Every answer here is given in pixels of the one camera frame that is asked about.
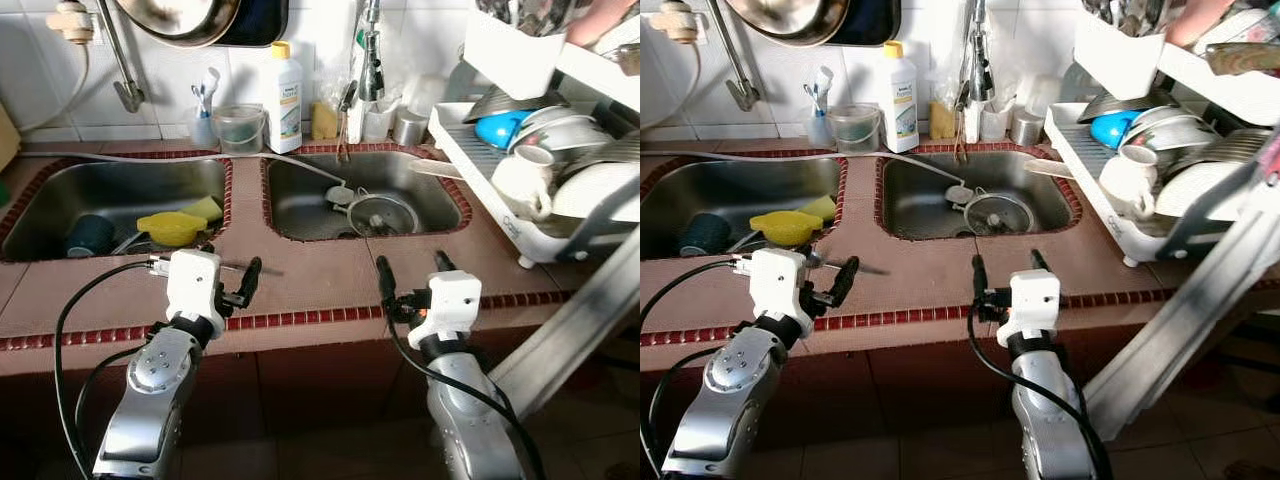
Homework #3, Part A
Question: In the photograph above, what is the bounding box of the stainless steel bowl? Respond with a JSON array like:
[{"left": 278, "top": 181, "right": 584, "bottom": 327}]
[
  {"left": 345, "top": 190, "right": 421, "bottom": 238},
  {"left": 958, "top": 190, "right": 1036, "bottom": 238}
]

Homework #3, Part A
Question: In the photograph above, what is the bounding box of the dark teal plastic cup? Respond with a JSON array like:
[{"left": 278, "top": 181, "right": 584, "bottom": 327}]
[
  {"left": 65, "top": 215, "right": 116, "bottom": 259},
  {"left": 678, "top": 213, "right": 731, "bottom": 258}
]

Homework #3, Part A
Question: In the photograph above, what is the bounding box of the white dish rack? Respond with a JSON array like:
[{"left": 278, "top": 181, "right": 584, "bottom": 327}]
[
  {"left": 428, "top": 40, "right": 641, "bottom": 271},
  {"left": 1043, "top": 40, "right": 1280, "bottom": 266}
]

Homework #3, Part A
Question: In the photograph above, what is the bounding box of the stainless steel sink basin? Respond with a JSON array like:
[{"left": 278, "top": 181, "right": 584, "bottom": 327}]
[
  {"left": 648, "top": 160, "right": 841, "bottom": 259},
  {"left": 882, "top": 152, "right": 1076, "bottom": 239},
  {"left": 270, "top": 152, "right": 463, "bottom": 239},
  {"left": 10, "top": 160, "right": 226, "bottom": 259}
]

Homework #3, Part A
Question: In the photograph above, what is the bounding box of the cream plastic paddle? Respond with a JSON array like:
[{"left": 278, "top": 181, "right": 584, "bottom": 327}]
[
  {"left": 1022, "top": 158, "right": 1081, "bottom": 181},
  {"left": 408, "top": 158, "right": 466, "bottom": 181}
]

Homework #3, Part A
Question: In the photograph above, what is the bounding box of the white ceramic mug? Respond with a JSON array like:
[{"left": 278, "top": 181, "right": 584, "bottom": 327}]
[
  {"left": 1098, "top": 145, "right": 1161, "bottom": 221},
  {"left": 492, "top": 145, "right": 556, "bottom": 223}
]

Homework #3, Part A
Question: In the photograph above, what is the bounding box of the steel cup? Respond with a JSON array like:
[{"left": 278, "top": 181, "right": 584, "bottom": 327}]
[
  {"left": 1008, "top": 108, "right": 1046, "bottom": 148},
  {"left": 392, "top": 108, "right": 429, "bottom": 148}
]

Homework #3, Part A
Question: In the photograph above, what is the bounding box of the blue bowl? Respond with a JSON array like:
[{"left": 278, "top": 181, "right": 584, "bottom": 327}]
[
  {"left": 473, "top": 110, "right": 536, "bottom": 151},
  {"left": 1088, "top": 110, "right": 1151, "bottom": 151}
]

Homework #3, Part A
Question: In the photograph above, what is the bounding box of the clear plastic container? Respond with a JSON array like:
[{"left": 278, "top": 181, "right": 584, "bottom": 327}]
[
  {"left": 362, "top": 100, "right": 393, "bottom": 143},
  {"left": 978, "top": 100, "right": 1009, "bottom": 141}
]

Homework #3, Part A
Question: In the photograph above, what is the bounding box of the clear plastic bucket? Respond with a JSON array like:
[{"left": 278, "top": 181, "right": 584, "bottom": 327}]
[
  {"left": 826, "top": 105, "right": 881, "bottom": 154},
  {"left": 212, "top": 105, "right": 267, "bottom": 156}
]

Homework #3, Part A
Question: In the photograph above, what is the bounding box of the clear toothbrush cup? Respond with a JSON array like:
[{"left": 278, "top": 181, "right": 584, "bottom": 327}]
[
  {"left": 805, "top": 105, "right": 833, "bottom": 149},
  {"left": 190, "top": 105, "right": 219, "bottom": 149}
]

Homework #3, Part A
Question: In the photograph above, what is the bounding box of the white dish brush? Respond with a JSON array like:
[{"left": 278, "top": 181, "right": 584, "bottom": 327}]
[
  {"left": 335, "top": 80, "right": 363, "bottom": 166},
  {"left": 950, "top": 80, "right": 976, "bottom": 166}
]

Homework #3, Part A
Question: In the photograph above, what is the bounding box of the white ceramic plate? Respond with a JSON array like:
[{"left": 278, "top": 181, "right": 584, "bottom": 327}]
[
  {"left": 552, "top": 160, "right": 641, "bottom": 223},
  {"left": 1155, "top": 160, "right": 1251, "bottom": 219}
]

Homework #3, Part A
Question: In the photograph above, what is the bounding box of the steel mixing bowl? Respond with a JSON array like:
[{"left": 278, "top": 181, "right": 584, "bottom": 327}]
[
  {"left": 1075, "top": 90, "right": 1181, "bottom": 123},
  {"left": 463, "top": 88, "right": 546, "bottom": 123}
]

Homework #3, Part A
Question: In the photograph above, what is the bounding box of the frosted plastic container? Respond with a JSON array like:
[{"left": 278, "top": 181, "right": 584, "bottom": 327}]
[
  {"left": 1020, "top": 72, "right": 1066, "bottom": 111},
  {"left": 405, "top": 72, "right": 451, "bottom": 111}
]

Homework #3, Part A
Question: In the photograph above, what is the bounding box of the white detergent bottle yellow cap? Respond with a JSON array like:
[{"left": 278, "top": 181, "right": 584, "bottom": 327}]
[
  {"left": 263, "top": 42, "right": 304, "bottom": 156},
  {"left": 878, "top": 42, "right": 919, "bottom": 154}
]

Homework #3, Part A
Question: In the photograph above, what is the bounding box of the white ceramic bowl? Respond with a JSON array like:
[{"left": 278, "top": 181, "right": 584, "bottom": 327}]
[
  {"left": 515, "top": 105, "right": 606, "bottom": 151},
  {"left": 1130, "top": 105, "right": 1216, "bottom": 151}
]

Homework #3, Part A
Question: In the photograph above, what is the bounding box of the steel pull-down faucet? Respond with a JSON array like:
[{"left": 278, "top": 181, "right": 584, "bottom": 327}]
[
  {"left": 355, "top": 0, "right": 389, "bottom": 103},
  {"left": 962, "top": 0, "right": 996, "bottom": 103}
]

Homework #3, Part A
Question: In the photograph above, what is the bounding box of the steel plate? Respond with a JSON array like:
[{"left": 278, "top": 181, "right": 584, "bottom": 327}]
[
  {"left": 1165, "top": 128, "right": 1271, "bottom": 181},
  {"left": 560, "top": 132, "right": 641, "bottom": 183}
]

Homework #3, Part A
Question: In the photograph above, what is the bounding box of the clear plastic bag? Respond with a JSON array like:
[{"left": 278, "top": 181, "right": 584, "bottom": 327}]
[
  {"left": 310, "top": 30, "right": 361, "bottom": 101},
  {"left": 925, "top": 30, "right": 971, "bottom": 101}
]

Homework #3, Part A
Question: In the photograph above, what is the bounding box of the dark blue hanging tray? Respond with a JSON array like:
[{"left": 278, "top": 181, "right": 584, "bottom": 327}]
[
  {"left": 215, "top": 0, "right": 291, "bottom": 49},
  {"left": 825, "top": 0, "right": 901, "bottom": 47}
]

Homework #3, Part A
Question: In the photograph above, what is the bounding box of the hanging steel wok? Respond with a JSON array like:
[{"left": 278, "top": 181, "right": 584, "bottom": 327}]
[
  {"left": 115, "top": 0, "right": 243, "bottom": 49},
  {"left": 725, "top": 0, "right": 853, "bottom": 49}
]

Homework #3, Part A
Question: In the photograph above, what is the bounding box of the beige water purifier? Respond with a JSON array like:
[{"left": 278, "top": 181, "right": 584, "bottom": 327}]
[{"left": 0, "top": 100, "right": 21, "bottom": 171}]

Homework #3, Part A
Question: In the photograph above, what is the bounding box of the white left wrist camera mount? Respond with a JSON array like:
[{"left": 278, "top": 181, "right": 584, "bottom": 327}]
[
  {"left": 732, "top": 248, "right": 813, "bottom": 336},
  {"left": 148, "top": 250, "right": 226, "bottom": 336}
]

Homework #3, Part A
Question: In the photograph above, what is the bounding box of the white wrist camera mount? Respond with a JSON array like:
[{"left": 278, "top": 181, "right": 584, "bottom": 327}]
[
  {"left": 732, "top": 248, "right": 813, "bottom": 336},
  {"left": 995, "top": 268, "right": 1061, "bottom": 346},
  {"left": 410, "top": 270, "right": 483, "bottom": 346},
  {"left": 148, "top": 250, "right": 226, "bottom": 336}
]

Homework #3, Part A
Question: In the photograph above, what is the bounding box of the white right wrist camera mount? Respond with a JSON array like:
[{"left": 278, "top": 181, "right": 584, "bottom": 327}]
[
  {"left": 995, "top": 268, "right": 1061, "bottom": 346},
  {"left": 410, "top": 270, "right": 483, "bottom": 346}
]

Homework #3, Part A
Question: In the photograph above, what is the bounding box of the grey hose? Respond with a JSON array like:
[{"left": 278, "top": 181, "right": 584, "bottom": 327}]
[{"left": 655, "top": 150, "right": 971, "bottom": 206}]

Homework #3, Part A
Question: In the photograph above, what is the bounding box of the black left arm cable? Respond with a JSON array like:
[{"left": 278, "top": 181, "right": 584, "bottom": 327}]
[
  {"left": 640, "top": 258, "right": 746, "bottom": 479},
  {"left": 55, "top": 258, "right": 161, "bottom": 479}
]

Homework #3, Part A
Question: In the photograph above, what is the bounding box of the white hose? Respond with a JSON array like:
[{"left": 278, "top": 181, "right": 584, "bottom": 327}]
[
  {"left": 640, "top": 40, "right": 701, "bottom": 136},
  {"left": 15, "top": 40, "right": 91, "bottom": 136}
]

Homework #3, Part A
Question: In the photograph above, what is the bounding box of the cream wall hose fitting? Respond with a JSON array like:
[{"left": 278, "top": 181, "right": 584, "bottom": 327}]
[
  {"left": 665, "top": 0, "right": 706, "bottom": 46},
  {"left": 55, "top": 0, "right": 96, "bottom": 46}
]

